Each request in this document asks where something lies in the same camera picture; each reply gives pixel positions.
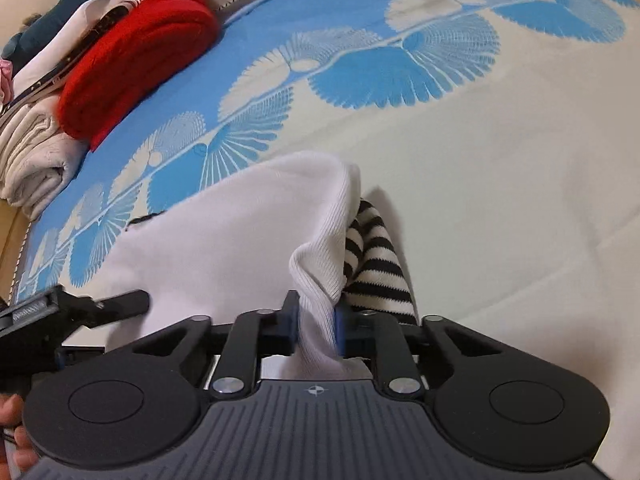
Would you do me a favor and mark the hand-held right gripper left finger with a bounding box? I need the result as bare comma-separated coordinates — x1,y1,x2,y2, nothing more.
132,289,302,400

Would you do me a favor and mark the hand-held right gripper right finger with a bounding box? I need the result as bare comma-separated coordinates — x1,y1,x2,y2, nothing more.
334,305,501,401

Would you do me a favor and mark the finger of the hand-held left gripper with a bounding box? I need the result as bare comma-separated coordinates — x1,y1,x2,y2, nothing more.
54,345,109,369
60,287,152,333

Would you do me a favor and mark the black white striped garment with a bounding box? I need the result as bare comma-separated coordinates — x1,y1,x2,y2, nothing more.
97,151,420,382

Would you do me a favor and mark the person's left hand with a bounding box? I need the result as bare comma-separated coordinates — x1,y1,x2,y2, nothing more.
0,394,40,478

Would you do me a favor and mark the beige folded cloth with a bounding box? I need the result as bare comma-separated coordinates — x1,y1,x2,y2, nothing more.
0,95,92,221

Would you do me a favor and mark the blue white patterned blanket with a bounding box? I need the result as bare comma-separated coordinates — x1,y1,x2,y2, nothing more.
15,0,640,480

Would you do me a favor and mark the red folded cloth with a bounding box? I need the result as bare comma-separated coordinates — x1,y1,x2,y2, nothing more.
57,0,221,153

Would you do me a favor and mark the pink cloth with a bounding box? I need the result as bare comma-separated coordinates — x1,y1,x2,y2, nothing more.
0,57,16,106

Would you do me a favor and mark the white garment with dark trim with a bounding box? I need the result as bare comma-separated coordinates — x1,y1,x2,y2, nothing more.
0,0,151,116

